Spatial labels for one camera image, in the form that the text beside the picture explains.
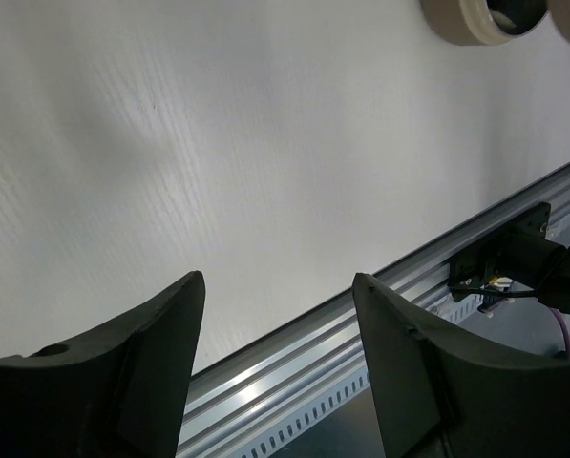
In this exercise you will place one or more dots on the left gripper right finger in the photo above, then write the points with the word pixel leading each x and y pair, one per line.
pixel 442 391

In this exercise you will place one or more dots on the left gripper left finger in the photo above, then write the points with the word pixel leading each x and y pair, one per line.
pixel 116 390

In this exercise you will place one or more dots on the grey steel lunch box container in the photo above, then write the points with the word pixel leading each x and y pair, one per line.
pixel 482 22

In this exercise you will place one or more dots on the aluminium front rail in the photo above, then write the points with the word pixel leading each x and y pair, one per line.
pixel 248 386

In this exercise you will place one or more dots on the white slotted cable duct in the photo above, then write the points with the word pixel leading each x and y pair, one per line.
pixel 296 416

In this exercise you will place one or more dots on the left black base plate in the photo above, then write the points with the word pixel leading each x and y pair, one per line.
pixel 517 249

